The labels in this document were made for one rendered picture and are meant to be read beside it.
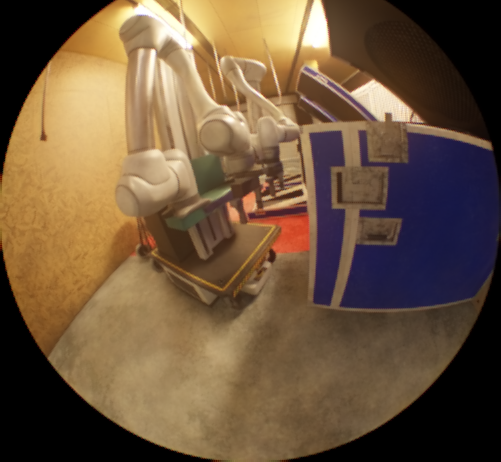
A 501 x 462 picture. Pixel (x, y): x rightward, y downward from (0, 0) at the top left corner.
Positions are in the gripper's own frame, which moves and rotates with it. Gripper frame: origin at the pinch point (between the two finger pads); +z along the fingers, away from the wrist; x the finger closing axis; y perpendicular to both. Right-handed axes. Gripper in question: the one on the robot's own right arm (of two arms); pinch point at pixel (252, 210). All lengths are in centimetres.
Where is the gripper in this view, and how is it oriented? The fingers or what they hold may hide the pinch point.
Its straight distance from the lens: 64.3
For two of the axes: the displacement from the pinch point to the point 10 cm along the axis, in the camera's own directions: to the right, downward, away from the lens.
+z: 2.0, 9.0, 3.9
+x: -5.0, 4.3, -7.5
